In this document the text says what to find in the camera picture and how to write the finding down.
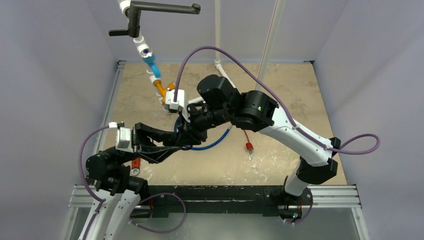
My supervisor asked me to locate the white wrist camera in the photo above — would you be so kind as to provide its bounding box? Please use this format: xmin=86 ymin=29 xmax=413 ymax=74
xmin=163 ymin=89 xmax=190 ymax=123
xmin=108 ymin=122 xmax=134 ymax=153

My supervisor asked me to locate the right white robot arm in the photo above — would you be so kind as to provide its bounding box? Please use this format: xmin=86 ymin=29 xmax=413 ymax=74
xmin=177 ymin=74 xmax=341 ymax=204

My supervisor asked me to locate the orange brass valve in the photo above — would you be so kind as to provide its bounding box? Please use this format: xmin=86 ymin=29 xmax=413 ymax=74
xmin=153 ymin=79 xmax=176 ymax=105

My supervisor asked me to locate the purple cable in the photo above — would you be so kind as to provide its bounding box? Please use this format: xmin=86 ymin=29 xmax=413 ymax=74
xmin=77 ymin=125 xmax=187 ymax=240
xmin=173 ymin=45 xmax=382 ymax=226

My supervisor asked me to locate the white PVC pipe frame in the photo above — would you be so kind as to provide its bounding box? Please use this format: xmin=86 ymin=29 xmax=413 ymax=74
xmin=116 ymin=0 xmax=287 ymax=115

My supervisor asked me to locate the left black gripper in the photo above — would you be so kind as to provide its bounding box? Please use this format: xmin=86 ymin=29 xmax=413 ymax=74
xmin=114 ymin=122 xmax=181 ymax=164

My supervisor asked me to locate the red cable padlock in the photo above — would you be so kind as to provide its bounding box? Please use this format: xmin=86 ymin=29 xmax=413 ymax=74
xmin=243 ymin=130 xmax=254 ymax=154

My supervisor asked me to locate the red handled adjustable wrench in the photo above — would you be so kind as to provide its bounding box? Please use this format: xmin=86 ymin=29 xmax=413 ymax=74
xmin=131 ymin=158 xmax=141 ymax=176

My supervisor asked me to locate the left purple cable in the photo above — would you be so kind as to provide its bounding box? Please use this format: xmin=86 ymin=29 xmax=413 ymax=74
xmin=77 ymin=125 xmax=187 ymax=240

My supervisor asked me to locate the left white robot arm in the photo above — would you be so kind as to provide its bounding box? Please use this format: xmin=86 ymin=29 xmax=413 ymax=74
xmin=78 ymin=122 xmax=183 ymax=240

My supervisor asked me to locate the blue cable lock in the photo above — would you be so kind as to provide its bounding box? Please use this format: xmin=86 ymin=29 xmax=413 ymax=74
xmin=173 ymin=116 xmax=232 ymax=151

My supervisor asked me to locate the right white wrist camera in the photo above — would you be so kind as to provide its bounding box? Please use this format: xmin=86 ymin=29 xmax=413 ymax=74
xmin=163 ymin=89 xmax=190 ymax=123

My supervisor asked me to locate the blue valve fitting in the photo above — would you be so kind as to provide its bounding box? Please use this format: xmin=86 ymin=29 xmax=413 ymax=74
xmin=140 ymin=48 xmax=162 ymax=78

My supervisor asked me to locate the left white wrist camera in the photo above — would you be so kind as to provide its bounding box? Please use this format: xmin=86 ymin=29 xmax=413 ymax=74
xmin=108 ymin=122 xmax=134 ymax=153

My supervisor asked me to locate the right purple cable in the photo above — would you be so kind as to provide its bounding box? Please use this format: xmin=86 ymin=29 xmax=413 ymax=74
xmin=173 ymin=45 xmax=382 ymax=226

